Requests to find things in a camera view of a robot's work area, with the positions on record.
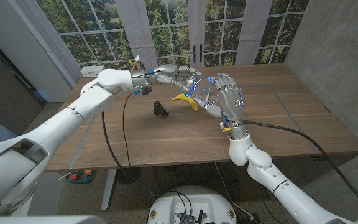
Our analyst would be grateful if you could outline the yellow banana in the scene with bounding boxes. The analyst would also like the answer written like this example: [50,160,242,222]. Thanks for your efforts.
[172,93,199,113]

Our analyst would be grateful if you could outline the small wires with white connector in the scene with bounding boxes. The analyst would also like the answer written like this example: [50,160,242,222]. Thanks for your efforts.
[128,55,141,68]

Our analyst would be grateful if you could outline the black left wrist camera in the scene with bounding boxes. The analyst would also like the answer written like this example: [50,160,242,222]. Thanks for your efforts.
[134,86,154,96]

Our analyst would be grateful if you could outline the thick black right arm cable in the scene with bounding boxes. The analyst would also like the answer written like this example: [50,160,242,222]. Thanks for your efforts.
[243,119,358,215]

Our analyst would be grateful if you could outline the black hair claw clip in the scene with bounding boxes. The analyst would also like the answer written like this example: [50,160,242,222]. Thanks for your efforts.
[153,101,170,118]

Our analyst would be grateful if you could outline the tangled black floor cables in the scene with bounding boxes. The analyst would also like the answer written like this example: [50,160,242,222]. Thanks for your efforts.
[154,161,239,203]

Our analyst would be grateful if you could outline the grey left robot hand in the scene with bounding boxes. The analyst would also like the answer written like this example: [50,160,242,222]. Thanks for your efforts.
[150,64,203,94]

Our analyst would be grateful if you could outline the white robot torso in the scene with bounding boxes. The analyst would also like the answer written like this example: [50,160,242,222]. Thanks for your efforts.
[147,185,238,224]

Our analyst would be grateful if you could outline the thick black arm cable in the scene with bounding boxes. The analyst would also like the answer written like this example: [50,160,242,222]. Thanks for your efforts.
[243,119,358,215]
[101,60,155,203]

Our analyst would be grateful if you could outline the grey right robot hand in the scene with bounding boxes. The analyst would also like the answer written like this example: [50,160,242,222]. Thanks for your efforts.
[197,73,245,123]

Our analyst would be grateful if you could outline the clear plastic jar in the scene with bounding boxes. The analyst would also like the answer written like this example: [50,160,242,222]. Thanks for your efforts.
[191,76,222,105]

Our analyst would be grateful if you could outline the black round fan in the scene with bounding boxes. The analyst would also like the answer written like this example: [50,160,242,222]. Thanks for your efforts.
[116,167,142,186]

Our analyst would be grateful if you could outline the printed window backdrop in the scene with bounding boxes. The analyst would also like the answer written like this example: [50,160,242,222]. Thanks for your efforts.
[20,0,310,71]

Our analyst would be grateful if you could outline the white power strip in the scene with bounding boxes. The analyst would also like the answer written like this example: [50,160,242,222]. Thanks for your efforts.
[80,65,105,78]

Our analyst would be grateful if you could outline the thin black camera cable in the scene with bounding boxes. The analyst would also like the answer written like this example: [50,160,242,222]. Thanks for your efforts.
[122,92,135,170]

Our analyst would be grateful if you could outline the white table leg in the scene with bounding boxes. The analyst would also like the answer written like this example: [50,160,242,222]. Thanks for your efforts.
[100,169,117,212]

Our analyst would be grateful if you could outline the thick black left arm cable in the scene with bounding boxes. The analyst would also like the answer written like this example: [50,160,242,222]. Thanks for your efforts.
[101,60,155,203]

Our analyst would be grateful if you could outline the teal tray with tools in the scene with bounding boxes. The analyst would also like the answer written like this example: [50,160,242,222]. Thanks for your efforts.
[64,169,95,184]

